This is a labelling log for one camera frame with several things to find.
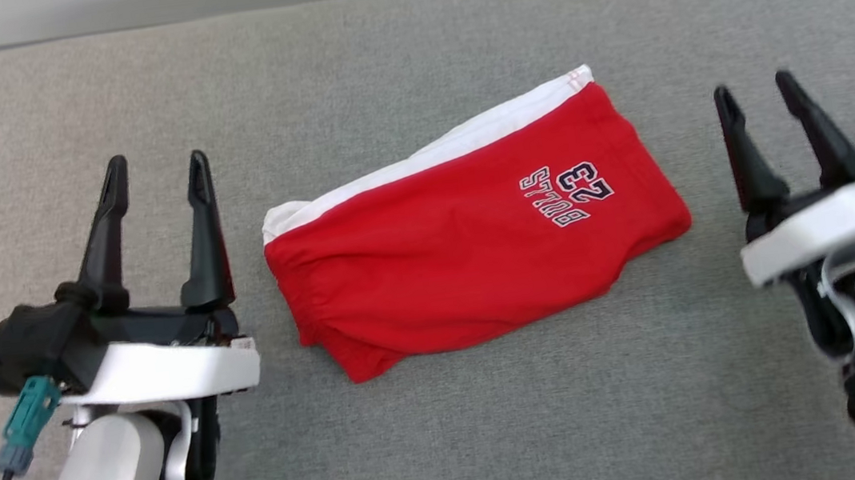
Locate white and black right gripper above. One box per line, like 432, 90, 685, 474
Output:
711, 62, 855, 290

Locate red Bulls 23 shorts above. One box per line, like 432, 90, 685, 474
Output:
247, 54, 707, 393

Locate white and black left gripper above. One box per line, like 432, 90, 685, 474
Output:
37, 141, 265, 415

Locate teal cable connector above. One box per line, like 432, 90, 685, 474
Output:
0, 373, 70, 478

